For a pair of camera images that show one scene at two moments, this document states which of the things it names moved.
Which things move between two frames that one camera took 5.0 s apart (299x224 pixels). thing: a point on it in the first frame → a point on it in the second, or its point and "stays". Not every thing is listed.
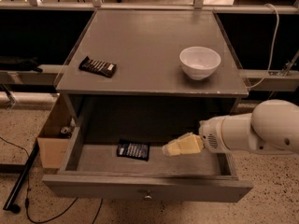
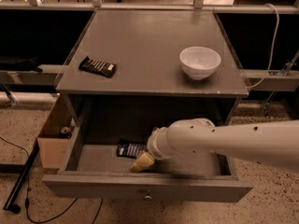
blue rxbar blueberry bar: (134, 149) stays
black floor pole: (9, 204) stays
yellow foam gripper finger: (186, 144) → (144, 161)
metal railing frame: (48, 75) stays
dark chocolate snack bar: (105, 68) stays
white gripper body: (210, 134) → (153, 145)
